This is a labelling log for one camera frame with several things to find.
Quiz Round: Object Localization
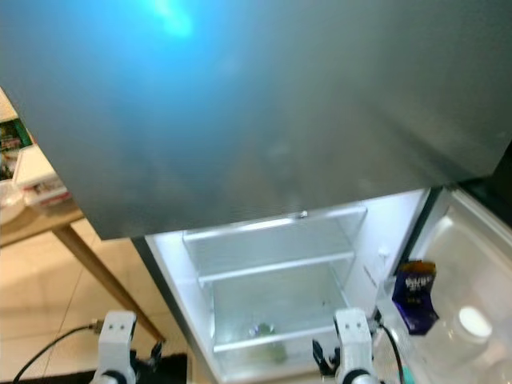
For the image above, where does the steel fridge door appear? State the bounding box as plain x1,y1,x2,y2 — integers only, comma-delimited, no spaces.
0,0,512,241
376,188,512,384

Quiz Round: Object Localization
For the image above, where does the fridge glass shelf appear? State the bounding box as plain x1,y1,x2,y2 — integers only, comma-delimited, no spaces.
182,210,369,287
208,320,341,353

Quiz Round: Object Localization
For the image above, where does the green jar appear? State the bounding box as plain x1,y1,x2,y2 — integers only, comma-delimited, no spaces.
248,322,287,365

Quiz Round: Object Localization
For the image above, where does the purple snack bag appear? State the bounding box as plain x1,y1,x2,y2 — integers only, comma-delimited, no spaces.
392,260,441,335

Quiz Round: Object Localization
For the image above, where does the white lidded clear bottle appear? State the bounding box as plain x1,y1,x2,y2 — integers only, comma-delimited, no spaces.
440,306,505,377

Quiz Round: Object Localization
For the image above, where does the wooden dining table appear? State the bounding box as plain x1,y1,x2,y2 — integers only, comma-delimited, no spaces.
0,152,169,345

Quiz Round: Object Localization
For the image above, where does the white lidded plastic container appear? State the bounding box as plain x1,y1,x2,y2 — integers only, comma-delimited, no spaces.
12,144,71,210

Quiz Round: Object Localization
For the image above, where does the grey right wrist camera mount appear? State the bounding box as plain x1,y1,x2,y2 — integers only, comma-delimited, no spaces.
334,308,375,377

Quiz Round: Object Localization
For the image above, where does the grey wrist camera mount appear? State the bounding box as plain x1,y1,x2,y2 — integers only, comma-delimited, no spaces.
98,310,137,377
334,308,375,377

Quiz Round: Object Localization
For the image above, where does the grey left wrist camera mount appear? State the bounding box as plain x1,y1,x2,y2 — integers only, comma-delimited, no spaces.
98,310,137,377

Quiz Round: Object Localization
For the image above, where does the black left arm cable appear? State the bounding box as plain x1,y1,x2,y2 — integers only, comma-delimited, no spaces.
12,320,105,384

